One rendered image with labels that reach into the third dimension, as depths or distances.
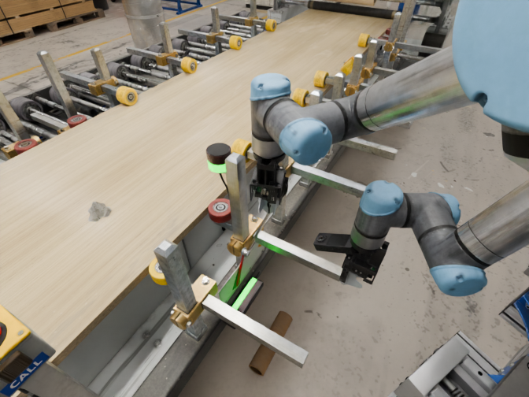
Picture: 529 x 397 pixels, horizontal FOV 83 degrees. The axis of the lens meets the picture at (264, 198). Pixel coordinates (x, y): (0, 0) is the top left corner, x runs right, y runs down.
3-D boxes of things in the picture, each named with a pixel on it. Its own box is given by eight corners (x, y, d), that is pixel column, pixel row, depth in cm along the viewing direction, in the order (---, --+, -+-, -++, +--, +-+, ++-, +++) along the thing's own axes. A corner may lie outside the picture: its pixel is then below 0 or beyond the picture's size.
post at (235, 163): (251, 267, 104) (245, 153, 71) (246, 275, 102) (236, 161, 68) (242, 263, 105) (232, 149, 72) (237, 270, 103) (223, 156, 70)
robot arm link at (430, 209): (458, 250, 61) (404, 249, 61) (436, 210, 69) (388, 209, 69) (477, 224, 55) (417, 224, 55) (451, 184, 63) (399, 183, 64)
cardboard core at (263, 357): (293, 316, 154) (263, 372, 135) (292, 323, 159) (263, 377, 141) (279, 309, 157) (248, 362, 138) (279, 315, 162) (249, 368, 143)
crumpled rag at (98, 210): (112, 217, 92) (110, 211, 90) (88, 224, 90) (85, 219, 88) (109, 198, 98) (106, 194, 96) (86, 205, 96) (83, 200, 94)
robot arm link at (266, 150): (255, 120, 65) (292, 124, 64) (255, 139, 68) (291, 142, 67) (247, 139, 60) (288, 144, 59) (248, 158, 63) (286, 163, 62)
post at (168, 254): (209, 338, 93) (177, 243, 59) (201, 349, 90) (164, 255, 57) (200, 332, 94) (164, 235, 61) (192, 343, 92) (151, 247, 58)
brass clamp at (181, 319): (220, 291, 84) (218, 282, 80) (188, 334, 75) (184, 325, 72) (202, 281, 86) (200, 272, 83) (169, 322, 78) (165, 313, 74)
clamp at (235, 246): (264, 229, 99) (264, 219, 95) (241, 259, 91) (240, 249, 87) (249, 223, 101) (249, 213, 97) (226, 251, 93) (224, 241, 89)
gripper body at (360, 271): (370, 287, 74) (383, 259, 66) (337, 272, 78) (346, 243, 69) (379, 265, 79) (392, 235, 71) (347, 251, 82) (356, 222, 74)
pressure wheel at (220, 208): (240, 226, 103) (238, 202, 95) (226, 242, 98) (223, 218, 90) (221, 217, 106) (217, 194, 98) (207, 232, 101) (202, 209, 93)
